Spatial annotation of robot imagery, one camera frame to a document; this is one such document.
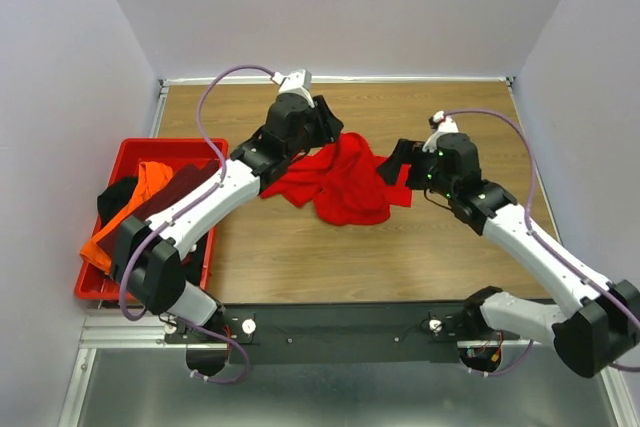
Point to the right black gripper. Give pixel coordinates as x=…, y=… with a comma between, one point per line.
x=406, y=151

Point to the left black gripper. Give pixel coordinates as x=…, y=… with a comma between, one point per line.
x=328, y=125

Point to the red t-shirt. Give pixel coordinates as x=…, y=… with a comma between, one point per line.
x=342, y=183

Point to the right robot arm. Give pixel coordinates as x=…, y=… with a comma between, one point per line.
x=591, y=322

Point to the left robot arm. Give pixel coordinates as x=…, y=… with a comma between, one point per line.
x=148, y=254

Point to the maroon t-shirt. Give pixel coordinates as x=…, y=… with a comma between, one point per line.
x=184, y=180

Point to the orange t-shirt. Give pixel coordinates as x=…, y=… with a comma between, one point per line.
x=151, y=178

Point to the black t-shirt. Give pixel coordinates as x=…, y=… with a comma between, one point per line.
x=112, y=202

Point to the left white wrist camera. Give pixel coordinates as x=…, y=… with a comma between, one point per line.
x=297, y=82

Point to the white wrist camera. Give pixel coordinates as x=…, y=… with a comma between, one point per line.
x=297, y=82
x=440, y=124

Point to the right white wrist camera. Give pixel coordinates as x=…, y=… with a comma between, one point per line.
x=440, y=124

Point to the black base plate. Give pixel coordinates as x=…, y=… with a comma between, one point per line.
x=362, y=332

